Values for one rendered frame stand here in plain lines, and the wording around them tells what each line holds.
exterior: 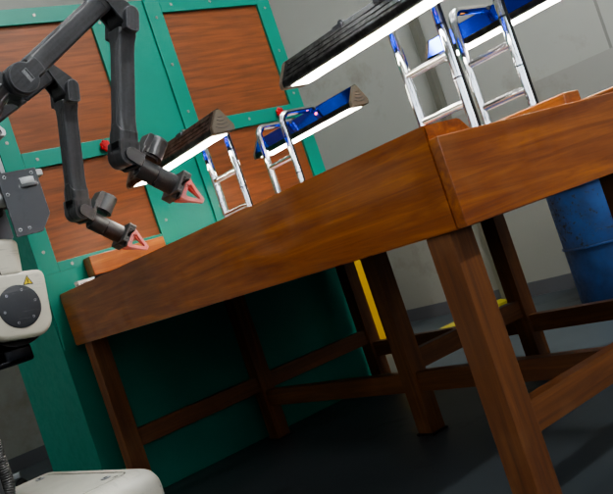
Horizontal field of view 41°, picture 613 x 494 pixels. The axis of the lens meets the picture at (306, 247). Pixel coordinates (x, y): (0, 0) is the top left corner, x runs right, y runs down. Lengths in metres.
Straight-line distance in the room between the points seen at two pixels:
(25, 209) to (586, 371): 1.33
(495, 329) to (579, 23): 3.09
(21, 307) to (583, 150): 1.31
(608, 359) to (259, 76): 2.28
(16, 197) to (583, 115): 1.31
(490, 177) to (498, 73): 3.22
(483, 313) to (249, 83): 2.29
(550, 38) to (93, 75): 2.36
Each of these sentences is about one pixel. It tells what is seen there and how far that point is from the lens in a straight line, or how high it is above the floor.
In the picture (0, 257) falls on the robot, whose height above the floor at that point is 0.85.
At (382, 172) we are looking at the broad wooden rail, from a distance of 1.50.
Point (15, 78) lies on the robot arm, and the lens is 2.07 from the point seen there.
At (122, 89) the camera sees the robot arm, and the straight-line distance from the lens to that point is 2.24.
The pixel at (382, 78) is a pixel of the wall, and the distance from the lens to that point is 5.17.
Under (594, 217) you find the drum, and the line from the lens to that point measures 3.60.
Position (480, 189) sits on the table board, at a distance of 1.44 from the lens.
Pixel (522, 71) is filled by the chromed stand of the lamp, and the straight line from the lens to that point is 2.16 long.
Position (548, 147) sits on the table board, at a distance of 1.61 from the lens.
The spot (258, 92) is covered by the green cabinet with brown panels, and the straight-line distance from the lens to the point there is 3.58.
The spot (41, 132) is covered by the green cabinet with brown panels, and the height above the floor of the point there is 1.33.
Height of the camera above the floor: 0.62
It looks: 1 degrees up
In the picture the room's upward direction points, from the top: 19 degrees counter-clockwise
